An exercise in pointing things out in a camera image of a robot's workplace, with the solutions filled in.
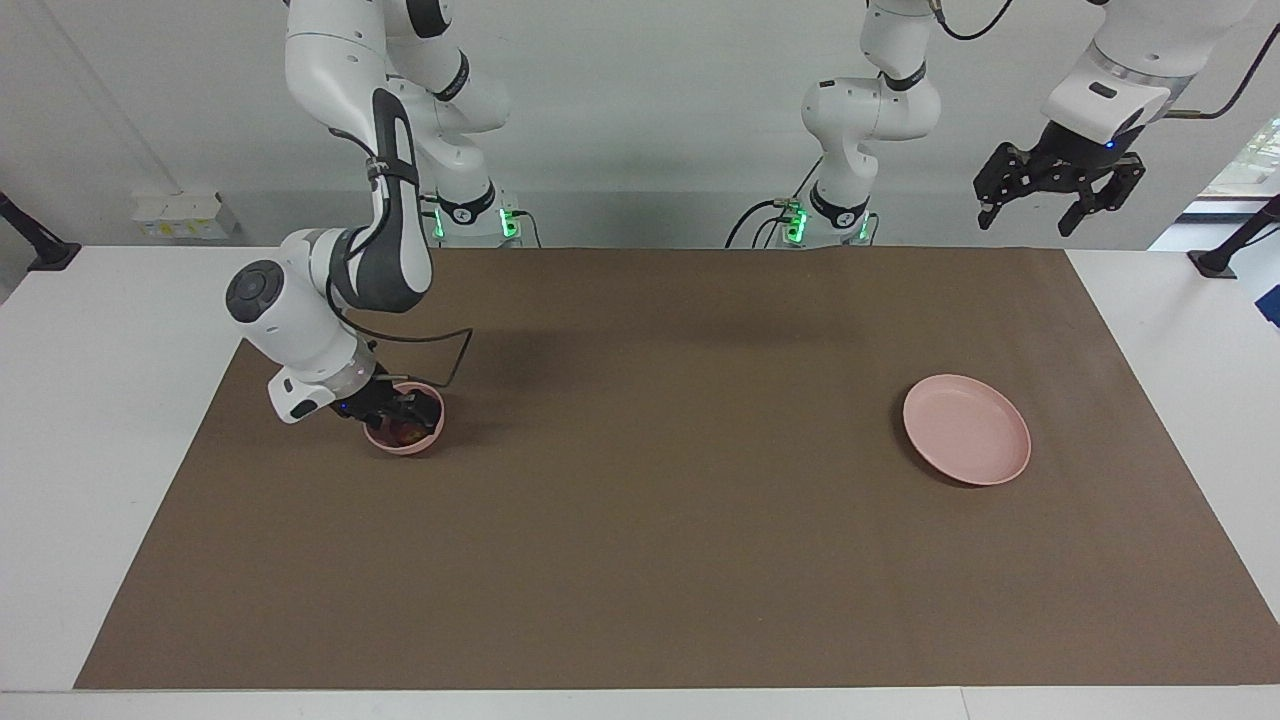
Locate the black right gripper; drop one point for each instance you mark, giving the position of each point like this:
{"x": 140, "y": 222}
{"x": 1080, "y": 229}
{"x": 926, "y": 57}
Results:
{"x": 375, "y": 403}

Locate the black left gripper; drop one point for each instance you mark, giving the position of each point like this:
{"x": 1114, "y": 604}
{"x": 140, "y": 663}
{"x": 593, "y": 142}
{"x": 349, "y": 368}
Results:
{"x": 1085, "y": 160}

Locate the dark red apple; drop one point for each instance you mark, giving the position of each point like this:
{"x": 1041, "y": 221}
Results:
{"x": 407, "y": 436}

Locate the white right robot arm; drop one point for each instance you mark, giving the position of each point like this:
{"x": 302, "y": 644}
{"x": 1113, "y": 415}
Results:
{"x": 300, "y": 330}

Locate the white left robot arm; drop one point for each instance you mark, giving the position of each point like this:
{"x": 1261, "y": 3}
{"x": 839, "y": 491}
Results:
{"x": 870, "y": 110}

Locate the pink bowl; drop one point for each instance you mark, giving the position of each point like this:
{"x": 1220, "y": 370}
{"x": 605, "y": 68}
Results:
{"x": 432, "y": 435}

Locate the pink plate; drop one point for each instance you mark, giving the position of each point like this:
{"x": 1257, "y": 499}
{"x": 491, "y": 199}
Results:
{"x": 965, "y": 430}

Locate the black clamp stand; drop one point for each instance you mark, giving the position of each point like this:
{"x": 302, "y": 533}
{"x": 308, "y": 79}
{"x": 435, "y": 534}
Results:
{"x": 50, "y": 257}
{"x": 1215, "y": 263}

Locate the window with green view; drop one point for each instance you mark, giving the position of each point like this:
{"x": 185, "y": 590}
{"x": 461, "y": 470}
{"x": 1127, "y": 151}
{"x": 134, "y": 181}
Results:
{"x": 1255, "y": 160}

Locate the blue object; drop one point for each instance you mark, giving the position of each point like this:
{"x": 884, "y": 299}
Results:
{"x": 1270, "y": 305}

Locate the brown table mat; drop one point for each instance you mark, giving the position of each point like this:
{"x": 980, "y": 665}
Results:
{"x": 650, "y": 560}

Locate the white tissue box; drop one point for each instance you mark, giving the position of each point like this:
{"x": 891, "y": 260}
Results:
{"x": 185, "y": 215}

